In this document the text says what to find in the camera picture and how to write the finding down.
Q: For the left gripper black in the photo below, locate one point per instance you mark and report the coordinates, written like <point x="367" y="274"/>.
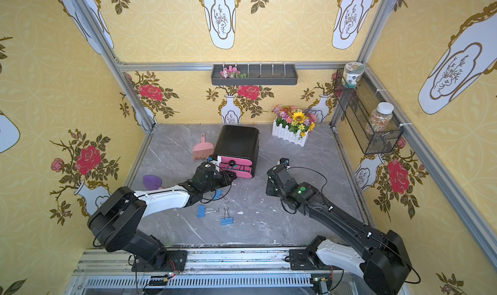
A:
<point x="223" y="175"/>

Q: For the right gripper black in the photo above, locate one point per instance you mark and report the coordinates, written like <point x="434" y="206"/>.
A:
<point x="276" y="174"/>

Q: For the pink bottom drawer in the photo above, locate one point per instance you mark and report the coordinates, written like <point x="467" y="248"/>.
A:
<point x="240" y="174"/>

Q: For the pink top drawer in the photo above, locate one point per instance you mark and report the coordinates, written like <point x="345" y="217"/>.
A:
<point x="235" y="162"/>

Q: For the blue binder clip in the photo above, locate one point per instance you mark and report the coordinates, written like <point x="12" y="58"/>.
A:
<point x="203" y="210"/>
<point x="226" y="220"/>
<point x="220" y="196"/>

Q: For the black drawer cabinet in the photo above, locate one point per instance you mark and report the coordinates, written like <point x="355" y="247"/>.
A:
<point x="237" y="141"/>

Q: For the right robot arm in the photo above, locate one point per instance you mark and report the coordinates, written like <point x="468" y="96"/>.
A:
<point x="385" y="262"/>

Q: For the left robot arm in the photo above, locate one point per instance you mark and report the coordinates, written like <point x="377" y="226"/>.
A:
<point x="115" y="223"/>

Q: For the pink hand broom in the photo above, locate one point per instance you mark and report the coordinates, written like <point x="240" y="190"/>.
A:
<point x="204" y="149"/>

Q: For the flower box with white fence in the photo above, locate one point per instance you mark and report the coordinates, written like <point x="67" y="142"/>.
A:
<point x="293" y="124"/>

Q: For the small pink flowers on shelf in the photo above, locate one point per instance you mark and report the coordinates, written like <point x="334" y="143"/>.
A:
<point x="232" y="72"/>

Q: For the jar of colorful sprinkles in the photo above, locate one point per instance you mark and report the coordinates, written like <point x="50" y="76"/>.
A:
<point x="379" y="118"/>

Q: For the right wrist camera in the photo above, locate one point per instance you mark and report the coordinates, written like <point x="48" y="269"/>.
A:
<point x="284" y="162"/>

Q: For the purple spatula with pink handle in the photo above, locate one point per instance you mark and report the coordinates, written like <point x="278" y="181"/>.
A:
<point x="152" y="182"/>

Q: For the metal base rail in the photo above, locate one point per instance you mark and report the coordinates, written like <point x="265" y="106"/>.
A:
<point x="328" y="269"/>

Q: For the grey wall shelf tray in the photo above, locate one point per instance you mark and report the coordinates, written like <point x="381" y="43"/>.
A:
<point x="258" y="74"/>

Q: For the black wire wall basket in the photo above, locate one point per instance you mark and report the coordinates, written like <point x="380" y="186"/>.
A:
<point x="357" y="105"/>

